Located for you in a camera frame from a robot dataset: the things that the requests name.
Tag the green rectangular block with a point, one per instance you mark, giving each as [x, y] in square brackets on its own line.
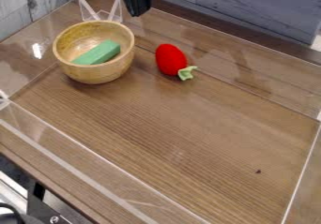
[101, 54]

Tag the black metal table bracket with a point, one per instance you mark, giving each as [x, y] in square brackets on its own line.
[39, 209]

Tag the grey blue sofa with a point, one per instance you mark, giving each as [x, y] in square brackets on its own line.
[291, 18]

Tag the light brown wooden bowl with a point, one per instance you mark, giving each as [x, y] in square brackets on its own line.
[82, 37]

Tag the red felt strawberry toy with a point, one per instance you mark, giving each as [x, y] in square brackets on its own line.
[172, 62]

